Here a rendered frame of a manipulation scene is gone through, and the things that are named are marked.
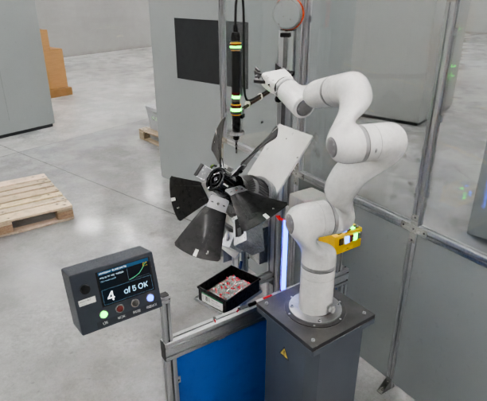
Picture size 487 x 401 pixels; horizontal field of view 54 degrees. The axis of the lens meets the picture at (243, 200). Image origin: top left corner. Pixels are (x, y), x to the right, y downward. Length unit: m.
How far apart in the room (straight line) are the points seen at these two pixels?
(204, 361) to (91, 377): 1.16
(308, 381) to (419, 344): 0.97
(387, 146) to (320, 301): 0.65
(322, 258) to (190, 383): 0.74
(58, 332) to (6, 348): 0.30
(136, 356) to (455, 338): 1.76
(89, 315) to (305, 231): 0.70
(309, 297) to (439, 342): 0.98
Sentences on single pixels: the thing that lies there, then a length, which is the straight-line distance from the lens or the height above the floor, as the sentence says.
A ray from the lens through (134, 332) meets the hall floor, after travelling 3.25.
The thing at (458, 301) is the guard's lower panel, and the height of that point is 0.74.
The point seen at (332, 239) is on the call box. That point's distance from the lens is 2.03.
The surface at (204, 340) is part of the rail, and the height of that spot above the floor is 0.79.
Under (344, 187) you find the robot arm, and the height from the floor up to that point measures 1.49.
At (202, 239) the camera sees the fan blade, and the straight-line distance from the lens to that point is 2.14.
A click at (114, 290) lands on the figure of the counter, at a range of 1.53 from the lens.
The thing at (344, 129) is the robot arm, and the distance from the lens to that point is 1.26.
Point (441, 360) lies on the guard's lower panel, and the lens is 2.59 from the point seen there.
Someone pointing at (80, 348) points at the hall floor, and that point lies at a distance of 3.21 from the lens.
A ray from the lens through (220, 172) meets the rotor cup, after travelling 2.18.
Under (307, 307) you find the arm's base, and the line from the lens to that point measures 1.75.
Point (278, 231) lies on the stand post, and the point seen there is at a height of 0.85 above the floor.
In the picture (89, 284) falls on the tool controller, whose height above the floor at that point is 1.22.
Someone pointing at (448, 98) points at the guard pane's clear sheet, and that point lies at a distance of 2.17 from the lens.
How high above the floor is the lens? 2.02
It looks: 24 degrees down
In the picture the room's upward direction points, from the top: straight up
